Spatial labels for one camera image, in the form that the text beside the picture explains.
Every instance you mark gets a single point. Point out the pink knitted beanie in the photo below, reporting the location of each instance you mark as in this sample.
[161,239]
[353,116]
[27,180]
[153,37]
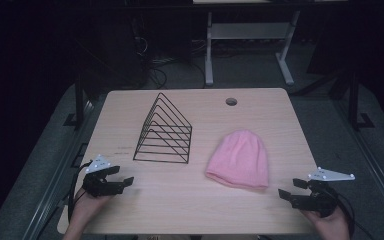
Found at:
[240,160]

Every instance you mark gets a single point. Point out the white metal desk frame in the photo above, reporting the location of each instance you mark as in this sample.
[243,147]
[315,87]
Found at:
[246,30]

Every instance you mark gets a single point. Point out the person's right hand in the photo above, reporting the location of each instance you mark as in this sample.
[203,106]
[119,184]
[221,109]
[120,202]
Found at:
[330,226]

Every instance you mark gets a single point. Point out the aluminium frame rail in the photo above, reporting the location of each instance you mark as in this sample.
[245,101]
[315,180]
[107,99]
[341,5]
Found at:
[58,180]
[373,166]

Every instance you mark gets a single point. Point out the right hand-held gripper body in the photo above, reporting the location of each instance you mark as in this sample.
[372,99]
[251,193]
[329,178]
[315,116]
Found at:
[316,200]

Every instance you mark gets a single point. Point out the black metal stand post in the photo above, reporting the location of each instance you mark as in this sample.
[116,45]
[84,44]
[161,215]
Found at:
[79,100]
[354,100]

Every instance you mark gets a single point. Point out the person's left hand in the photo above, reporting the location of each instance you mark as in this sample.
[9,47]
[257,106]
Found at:
[86,208]

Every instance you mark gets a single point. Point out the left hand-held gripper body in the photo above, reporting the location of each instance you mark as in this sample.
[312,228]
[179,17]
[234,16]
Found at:
[97,186]

